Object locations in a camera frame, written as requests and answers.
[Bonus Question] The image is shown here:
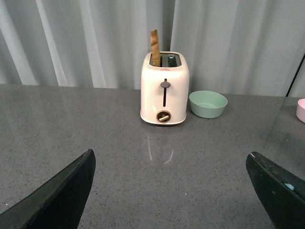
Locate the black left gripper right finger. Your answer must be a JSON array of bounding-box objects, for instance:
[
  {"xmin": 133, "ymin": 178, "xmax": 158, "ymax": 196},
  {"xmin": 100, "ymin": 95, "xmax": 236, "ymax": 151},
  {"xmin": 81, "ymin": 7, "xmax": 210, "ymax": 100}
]
[{"xmin": 246, "ymin": 152, "xmax": 305, "ymax": 229}]

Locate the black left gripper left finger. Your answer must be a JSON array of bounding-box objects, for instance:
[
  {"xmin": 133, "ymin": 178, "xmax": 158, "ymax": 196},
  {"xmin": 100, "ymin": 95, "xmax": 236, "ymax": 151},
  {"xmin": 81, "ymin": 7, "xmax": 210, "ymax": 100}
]
[{"xmin": 0, "ymin": 149, "xmax": 96, "ymax": 229}]

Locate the pink bowl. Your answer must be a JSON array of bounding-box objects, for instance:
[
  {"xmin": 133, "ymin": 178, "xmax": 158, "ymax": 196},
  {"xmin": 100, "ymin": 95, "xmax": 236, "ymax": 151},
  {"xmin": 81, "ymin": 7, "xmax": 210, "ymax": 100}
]
[{"xmin": 296, "ymin": 98, "xmax": 305, "ymax": 123}]

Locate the green bowl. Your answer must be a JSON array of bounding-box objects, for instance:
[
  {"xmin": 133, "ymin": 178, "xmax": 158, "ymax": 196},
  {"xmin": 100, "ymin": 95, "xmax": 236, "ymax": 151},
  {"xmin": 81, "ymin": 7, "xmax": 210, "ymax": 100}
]
[{"xmin": 189, "ymin": 91, "xmax": 228, "ymax": 119}]

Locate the grey curtain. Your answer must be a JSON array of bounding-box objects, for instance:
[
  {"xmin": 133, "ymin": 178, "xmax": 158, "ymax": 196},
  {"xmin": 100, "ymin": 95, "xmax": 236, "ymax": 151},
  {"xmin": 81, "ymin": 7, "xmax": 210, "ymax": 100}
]
[{"xmin": 0, "ymin": 0, "xmax": 305, "ymax": 97}]

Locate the white toaster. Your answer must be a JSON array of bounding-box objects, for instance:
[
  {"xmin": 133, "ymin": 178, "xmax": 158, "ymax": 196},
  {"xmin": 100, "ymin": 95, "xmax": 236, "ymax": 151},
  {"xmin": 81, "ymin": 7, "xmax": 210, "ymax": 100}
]
[{"xmin": 140, "ymin": 52, "xmax": 190, "ymax": 125}]

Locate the toast slice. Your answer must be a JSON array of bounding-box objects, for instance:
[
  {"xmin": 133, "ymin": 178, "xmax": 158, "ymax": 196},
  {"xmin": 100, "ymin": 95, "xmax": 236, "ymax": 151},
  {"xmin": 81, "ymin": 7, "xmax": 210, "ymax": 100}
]
[{"xmin": 150, "ymin": 30, "xmax": 161, "ymax": 67}]

